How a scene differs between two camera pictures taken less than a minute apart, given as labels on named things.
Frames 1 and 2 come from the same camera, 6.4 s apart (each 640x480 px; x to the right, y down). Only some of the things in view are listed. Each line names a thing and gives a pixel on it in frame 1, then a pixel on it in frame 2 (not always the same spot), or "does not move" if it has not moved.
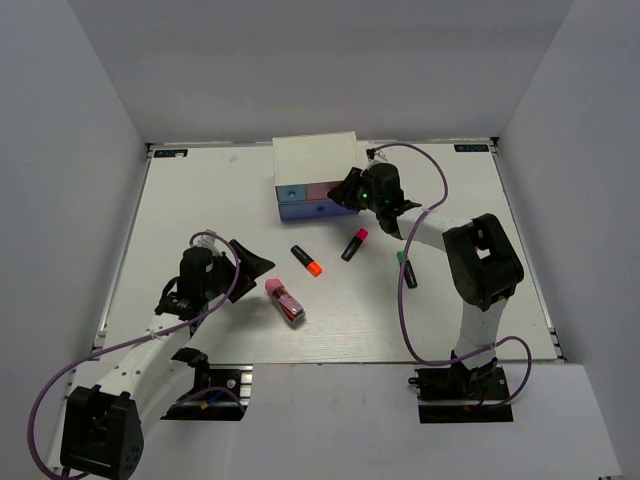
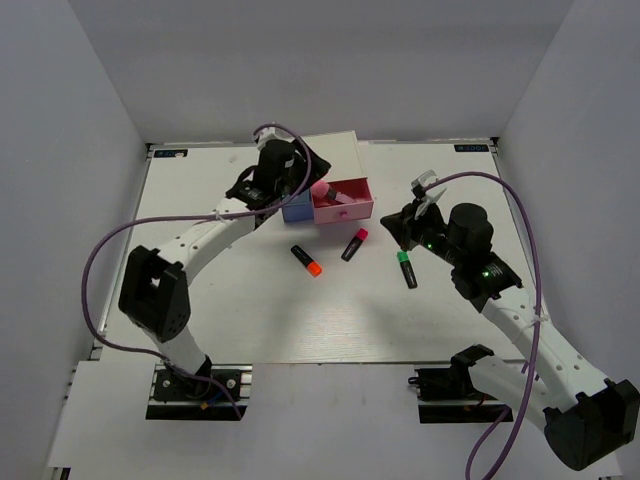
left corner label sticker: x=170 y=153 does not move
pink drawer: x=319 y=191 → x=332 y=211
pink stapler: x=288 y=303 → x=322 y=189
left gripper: x=251 y=267 → x=300 y=147
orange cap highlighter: x=312 y=266 does not move
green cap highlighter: x=409 y=273 does not move
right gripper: x=347 y=192 → x=404 y=225
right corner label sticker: x=471 y=147 does not move
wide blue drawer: x=313 y=209 does not move
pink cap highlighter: x=355 y=245 does not move
